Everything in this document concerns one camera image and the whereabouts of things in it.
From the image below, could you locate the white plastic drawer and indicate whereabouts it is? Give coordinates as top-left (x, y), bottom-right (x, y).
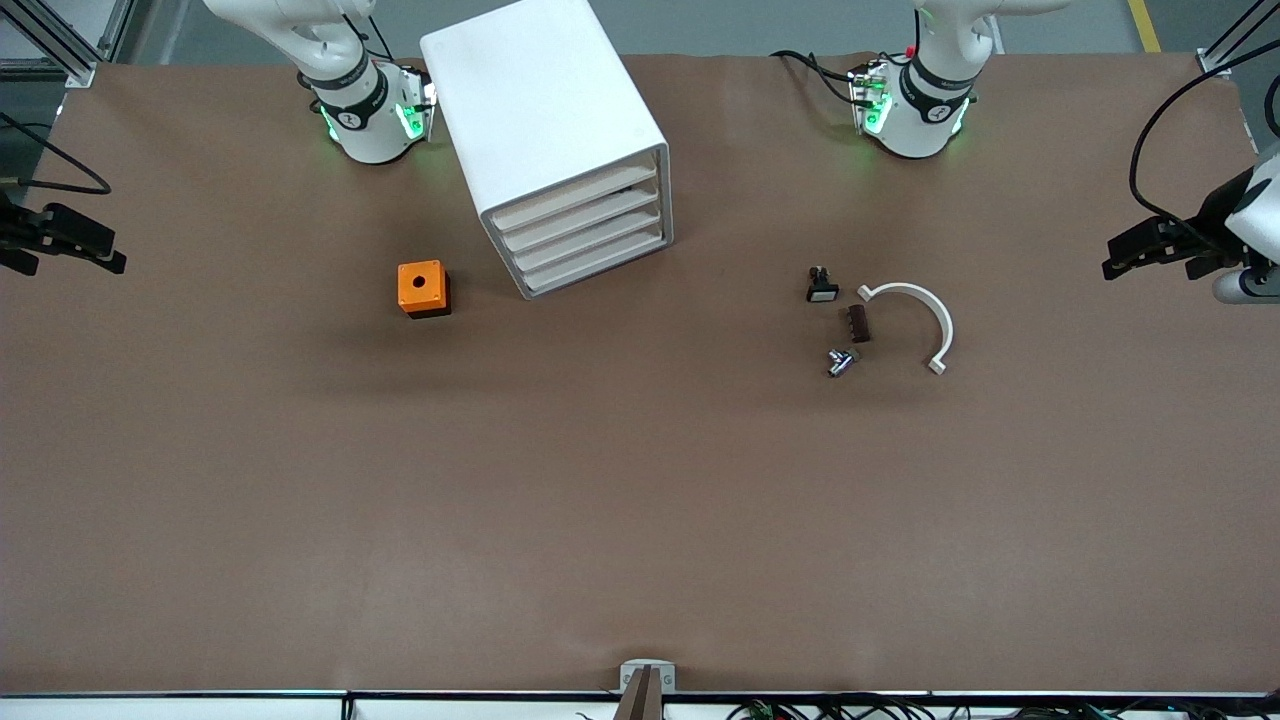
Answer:
top-left (516, 230), bottom-right (667, 296)
top-left (508, 208), bottom-right (664, 274)
top-left (498, 185), bottom-right (662, 254)
top-left (488, 163), bottom-right (661, 234)

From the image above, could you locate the white drawer cabinet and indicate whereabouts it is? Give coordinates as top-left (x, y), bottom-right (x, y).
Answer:
top-left (419, 0), bottom-right (675, 301)

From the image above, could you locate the orange box with hole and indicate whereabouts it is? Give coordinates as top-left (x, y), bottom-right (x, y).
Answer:
top-left (397, 260), bottom-right (452, 320)

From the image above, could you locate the brown table mat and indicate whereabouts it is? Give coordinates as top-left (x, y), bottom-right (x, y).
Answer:
top-left (0, 50), bottom-right (1280, 696)

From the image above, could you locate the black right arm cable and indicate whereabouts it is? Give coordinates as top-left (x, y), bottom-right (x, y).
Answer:
top-left (0, 110), bottom-right (113, 196)

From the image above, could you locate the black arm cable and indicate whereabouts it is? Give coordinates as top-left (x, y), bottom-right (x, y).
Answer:
top-left (1130, 40), bottom-right (1280, 246)
top-left (0, 110), bottom-right (113, 196)

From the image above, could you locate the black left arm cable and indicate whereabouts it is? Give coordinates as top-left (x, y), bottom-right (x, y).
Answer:
top-left (1130, 40), bottom-right (1280, 246)

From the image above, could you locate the aluminium frame post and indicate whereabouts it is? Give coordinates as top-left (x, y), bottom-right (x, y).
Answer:
top-left (1200, 0), bottom-right (1280, 78)
top-left (0, 0), bottom-right (101, 89)

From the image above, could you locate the white curved bracket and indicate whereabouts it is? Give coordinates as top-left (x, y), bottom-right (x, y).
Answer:
top-left (857, 282), bottom-right (955, 377)

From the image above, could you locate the black right base cable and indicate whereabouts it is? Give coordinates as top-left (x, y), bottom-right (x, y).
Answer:
top-left (340, 0), bottom-right (396, 61)

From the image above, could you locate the black base cable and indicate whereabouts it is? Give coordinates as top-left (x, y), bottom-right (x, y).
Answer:
top-left (770, 50), bottom-right (863, 106)
top-left (340, 0), bottom-right (396, 61)

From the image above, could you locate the black left base cable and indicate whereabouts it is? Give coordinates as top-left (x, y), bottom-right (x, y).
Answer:
top-left (770, 50), bottom-right (863, 106)

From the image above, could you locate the white table edge rail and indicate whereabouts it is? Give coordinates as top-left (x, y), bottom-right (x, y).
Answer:
top-left (0, 690), bottom-right (1280, 720)

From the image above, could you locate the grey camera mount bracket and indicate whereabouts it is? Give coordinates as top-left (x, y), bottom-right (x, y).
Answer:
top-left (612, 659), bottom-right (677, 720)

